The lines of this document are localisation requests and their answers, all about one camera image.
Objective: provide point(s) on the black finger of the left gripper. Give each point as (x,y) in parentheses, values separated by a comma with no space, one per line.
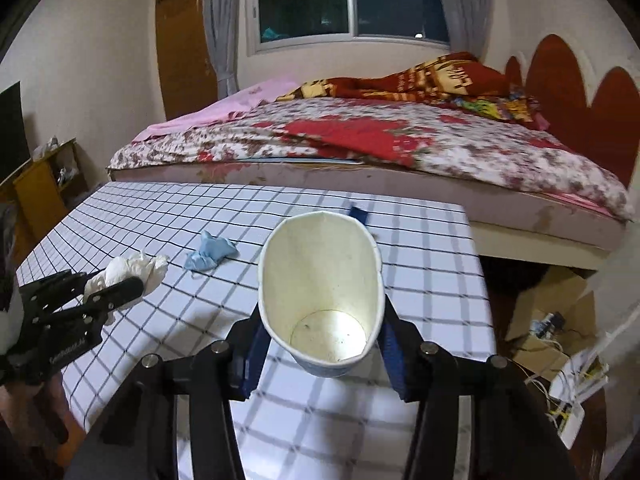
(124,294)

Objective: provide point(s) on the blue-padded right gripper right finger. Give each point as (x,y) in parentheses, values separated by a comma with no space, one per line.
(476,420)

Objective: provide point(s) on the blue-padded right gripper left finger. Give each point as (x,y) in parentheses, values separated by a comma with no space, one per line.
(139,435)

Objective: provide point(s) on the white tissue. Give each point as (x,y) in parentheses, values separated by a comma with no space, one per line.
(150,270)

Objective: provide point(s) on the blue white paper cup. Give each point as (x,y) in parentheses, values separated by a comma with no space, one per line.
(321,295)

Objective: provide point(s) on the white modem box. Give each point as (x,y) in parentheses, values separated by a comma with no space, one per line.
(568,422)

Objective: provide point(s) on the white wifi router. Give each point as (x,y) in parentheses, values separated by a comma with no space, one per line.
(582,376)

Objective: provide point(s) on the brown cardboard box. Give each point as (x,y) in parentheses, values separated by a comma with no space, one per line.
(551,322)

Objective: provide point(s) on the wooden side cabinet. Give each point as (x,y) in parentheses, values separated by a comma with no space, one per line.
(42,194)

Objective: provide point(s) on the light blue crumpled mask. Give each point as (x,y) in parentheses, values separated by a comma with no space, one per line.
(210,253)

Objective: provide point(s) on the white checkered tablecloth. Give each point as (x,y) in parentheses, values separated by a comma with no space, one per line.
(295,425)

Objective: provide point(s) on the black television screen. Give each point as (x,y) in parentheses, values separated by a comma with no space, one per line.
(14,150)

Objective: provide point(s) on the dark blue crumpled cloth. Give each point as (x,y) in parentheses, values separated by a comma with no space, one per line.
(358,214)

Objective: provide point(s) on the brown wooden door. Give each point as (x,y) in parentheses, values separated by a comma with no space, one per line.
(187,78)

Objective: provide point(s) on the bed with floral bedding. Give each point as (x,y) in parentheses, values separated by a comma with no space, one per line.
(520,187)

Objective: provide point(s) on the grey left curtain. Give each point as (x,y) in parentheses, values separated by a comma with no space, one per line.
(221,24)

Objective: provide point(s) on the grey curtain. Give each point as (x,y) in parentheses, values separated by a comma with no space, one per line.
(221,24)
(467,5)

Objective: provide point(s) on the red scalloped headboard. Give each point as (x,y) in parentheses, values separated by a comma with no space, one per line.
(605,128)

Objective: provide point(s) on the red patterned blanket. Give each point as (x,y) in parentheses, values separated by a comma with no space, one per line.
(455,80)

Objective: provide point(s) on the grey right curtain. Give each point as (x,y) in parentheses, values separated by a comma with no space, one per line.
(467,5)

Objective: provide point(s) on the window with white frame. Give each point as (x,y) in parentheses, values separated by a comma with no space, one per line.
(278,24)

